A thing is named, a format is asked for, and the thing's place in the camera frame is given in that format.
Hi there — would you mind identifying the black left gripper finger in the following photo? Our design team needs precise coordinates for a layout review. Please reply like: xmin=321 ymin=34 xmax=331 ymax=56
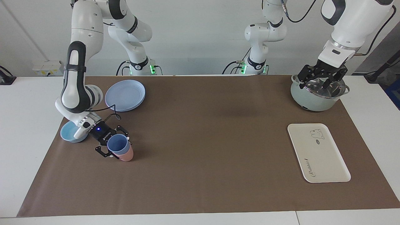
xmin=297 ymin=65 xmax=315 ymax=87
xmin=323 ymin=67 xmax=348 ymax=91

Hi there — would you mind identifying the white wall socket box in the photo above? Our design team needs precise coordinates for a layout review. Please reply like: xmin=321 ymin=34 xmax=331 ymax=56
xmin=32 ymin=60 xmax=65 ymax=77

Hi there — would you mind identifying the lavender blue plate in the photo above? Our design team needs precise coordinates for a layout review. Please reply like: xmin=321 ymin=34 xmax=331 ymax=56
xmin=105 ymin=79 xmax=146 ymax=112

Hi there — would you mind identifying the black stand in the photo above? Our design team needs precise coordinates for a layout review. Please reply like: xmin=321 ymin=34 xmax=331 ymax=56
xmin=364 ymin=52 xmax=400 ymax=83

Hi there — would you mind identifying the blue crate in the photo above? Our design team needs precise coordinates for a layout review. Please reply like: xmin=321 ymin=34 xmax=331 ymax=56
xmin=385 ymin=78 xmax=400 ymax=110

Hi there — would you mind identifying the blue plastic cup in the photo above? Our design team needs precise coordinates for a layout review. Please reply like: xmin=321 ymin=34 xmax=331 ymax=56
xmin=107 ymin=134 xmax=129 ymax=156

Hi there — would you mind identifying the cream rabbit print tray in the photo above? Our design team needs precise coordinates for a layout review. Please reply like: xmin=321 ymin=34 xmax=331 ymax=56
xmin=287 ymin=123 xmax=351 ymax=183

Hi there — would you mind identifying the glass pot lid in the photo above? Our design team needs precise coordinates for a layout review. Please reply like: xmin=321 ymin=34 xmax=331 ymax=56
xmin=294 ymin=77 xmax=347 ymax=99

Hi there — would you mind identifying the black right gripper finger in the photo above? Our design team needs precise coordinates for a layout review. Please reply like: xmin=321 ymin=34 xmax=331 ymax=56
xmin=116 ymin=125 xmax=132 ymax=146
xmin=95 ymin=144 xmax=119 ymax=160

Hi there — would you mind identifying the pink plastic cup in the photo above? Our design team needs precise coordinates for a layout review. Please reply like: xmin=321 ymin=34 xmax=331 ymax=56
xmin=115 ymin=142 xmax=134 ymax=162

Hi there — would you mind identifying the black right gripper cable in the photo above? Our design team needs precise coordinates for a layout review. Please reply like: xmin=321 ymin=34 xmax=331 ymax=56
xmin=86 ymin=104 xmax=122 ymax=122

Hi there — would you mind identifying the black desk clamp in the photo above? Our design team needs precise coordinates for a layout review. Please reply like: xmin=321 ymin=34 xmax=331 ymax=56
xmin=0 ymin=66 xmax=17 ymax=86

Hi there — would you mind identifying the brown paper table mat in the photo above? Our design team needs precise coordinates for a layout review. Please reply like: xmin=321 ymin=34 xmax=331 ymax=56
xmin=16 ymin=75 xmax=400 ymax=218

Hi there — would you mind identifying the light blue bowl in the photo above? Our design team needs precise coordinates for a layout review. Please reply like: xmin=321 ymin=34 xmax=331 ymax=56
xmin=60 ymin=120 xmax=89 ymax=143

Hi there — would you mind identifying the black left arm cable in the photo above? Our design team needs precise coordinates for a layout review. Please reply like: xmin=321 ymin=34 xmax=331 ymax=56
xmin=355 ymin=6 xmax=397 ymax=57

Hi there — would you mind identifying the pale green cooking pot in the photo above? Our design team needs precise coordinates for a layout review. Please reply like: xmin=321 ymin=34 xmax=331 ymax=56
xmin=290 ymin=74 xmax=350 ymax=112

